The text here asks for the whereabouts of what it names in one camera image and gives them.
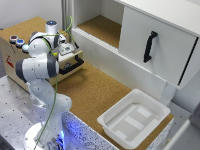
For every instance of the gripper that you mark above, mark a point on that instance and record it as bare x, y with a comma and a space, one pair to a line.
66, 49

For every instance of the wooden drawer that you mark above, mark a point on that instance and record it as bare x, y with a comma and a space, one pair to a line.
73, 57

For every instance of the green button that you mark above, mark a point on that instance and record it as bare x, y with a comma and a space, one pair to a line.
25, 47

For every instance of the red button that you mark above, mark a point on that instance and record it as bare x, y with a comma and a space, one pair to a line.
13, 38

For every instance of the white cabinet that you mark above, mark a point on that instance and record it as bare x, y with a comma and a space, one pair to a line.
100, 56

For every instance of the blue button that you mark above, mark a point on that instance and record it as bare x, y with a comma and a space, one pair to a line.
20, 42

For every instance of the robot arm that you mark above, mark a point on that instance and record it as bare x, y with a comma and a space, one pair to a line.
40, 66

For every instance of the white sliding door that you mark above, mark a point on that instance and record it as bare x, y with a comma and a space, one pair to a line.
166, 50

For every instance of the white plastic box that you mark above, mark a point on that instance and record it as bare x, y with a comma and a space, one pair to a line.
133, 120

